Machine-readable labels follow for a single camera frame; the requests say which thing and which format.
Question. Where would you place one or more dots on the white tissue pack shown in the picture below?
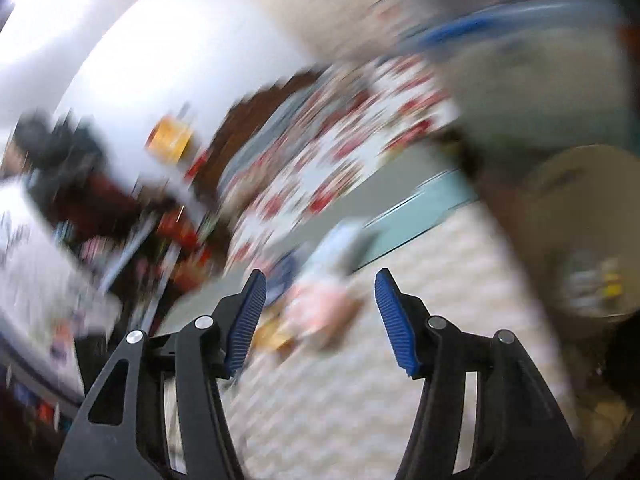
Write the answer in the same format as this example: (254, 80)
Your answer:
(339, 253)

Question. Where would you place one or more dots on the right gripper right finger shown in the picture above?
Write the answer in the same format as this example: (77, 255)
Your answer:
(485, 410)

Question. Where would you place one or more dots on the zigzag patterned blanket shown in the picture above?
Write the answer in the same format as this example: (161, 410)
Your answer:
(346, 412)

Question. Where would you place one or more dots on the clear storage box blue handle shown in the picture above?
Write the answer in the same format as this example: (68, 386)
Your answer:
(533, 78)

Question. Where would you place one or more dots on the cluttered metal shelf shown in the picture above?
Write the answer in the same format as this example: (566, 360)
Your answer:
(83, 261)

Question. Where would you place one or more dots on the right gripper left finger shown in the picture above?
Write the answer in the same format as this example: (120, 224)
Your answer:
(155, 410)

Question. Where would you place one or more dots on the carved wooden headboard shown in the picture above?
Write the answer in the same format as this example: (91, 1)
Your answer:
(242, 122)

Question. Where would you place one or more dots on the beige trash bin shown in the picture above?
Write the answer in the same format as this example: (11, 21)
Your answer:
(580, 236)

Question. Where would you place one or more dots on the pink paper cup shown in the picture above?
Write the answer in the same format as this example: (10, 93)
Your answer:
(319, 313)

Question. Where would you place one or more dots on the floral bed sheet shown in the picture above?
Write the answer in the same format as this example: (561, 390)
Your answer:
(323, 142)

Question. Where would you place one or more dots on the blue milk carton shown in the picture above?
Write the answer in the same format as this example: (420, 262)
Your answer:
(282, 274)

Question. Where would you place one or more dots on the yellow paper bag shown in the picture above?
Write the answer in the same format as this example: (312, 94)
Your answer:
(169, 139)

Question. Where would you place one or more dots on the orange peel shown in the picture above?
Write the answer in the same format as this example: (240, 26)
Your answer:
(273, 336)

